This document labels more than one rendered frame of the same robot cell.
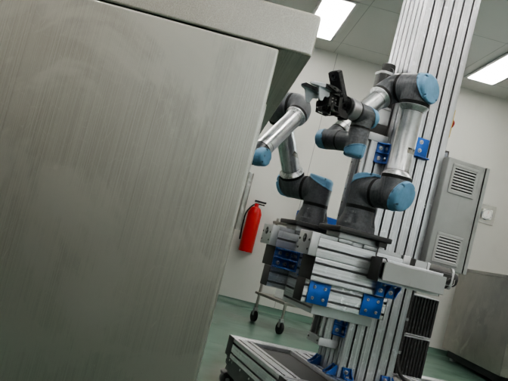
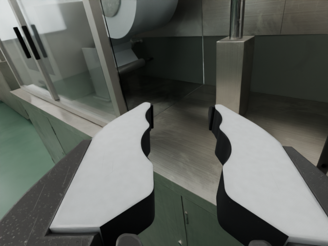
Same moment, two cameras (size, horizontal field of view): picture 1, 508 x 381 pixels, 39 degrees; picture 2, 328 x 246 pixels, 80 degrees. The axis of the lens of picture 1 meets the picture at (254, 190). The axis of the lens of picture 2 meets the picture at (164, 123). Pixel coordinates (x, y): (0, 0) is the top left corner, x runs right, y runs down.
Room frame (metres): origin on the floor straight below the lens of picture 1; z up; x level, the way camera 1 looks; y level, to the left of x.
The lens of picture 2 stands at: (2.40, -0.17, 1.29)
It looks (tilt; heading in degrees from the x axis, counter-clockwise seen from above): 31 degrees down; 138
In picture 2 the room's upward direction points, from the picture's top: 9 degrees counter-clockwise
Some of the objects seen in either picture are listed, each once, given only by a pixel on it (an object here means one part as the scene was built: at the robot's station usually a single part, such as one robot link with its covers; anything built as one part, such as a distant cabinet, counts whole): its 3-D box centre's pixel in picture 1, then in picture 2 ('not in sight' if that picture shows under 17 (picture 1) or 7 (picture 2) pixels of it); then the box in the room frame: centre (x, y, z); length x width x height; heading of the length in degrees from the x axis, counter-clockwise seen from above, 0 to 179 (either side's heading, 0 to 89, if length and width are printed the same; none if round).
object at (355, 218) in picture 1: (357, 218); not in sight; (2.80, -0.42, 0.87); 0.15 x 0.15 x 0.10
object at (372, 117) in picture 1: (363, 116); not in sight; (2.53, -0.31, 1.21); 0.11 x 0.08 x 0.09; 131
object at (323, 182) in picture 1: (317, 189); not in sight; (3.28, -0.29, 0.98); 0.13 x 0.12 x 0.14; 56
